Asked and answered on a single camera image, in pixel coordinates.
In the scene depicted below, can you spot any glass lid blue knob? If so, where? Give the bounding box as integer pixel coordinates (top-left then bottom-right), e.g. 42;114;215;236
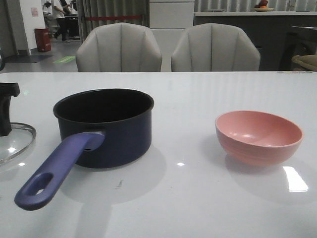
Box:
0;122;37;166

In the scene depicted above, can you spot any dark appliance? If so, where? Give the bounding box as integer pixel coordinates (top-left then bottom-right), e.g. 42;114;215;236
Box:
278;26;317;71

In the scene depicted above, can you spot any right grey chair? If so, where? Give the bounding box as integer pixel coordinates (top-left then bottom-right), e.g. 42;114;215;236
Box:
171;23;261;72

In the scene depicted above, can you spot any red bin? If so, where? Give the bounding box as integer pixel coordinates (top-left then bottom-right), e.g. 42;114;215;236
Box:
34;28;51;52

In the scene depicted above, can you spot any person in background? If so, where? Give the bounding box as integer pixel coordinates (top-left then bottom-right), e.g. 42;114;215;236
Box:
51;0;70;43

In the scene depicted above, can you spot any dark kitchen counter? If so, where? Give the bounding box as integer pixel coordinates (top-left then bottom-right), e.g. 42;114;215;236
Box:
194;11;317;71

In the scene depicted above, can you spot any red barrier belt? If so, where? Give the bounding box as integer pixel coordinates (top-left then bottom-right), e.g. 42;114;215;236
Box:
84;15;143;21

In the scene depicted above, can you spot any pink bowl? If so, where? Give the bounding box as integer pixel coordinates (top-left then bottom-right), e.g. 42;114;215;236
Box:
215;110;304;166

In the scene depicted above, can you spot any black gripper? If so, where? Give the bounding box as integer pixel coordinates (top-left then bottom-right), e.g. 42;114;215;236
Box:
0;82;20;136

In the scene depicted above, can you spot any dark blue saucepan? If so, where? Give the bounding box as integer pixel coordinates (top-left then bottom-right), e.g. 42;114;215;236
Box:
14;88;154;211

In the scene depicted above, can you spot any fruit plate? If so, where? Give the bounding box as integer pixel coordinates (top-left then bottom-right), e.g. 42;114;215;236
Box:
253;0;274;12

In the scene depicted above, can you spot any grey chair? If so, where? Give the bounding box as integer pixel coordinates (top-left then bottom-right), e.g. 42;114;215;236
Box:
171;23;261;72
76;23;162;72

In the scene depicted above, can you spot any left grey chair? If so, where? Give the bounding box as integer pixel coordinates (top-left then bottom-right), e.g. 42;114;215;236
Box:
76;23;162;72

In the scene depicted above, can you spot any beige cushion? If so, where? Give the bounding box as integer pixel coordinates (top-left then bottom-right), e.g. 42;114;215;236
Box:
291;54;317;72

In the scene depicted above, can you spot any white cabinet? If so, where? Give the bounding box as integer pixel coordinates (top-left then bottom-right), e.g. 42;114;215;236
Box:
149;0;195;72

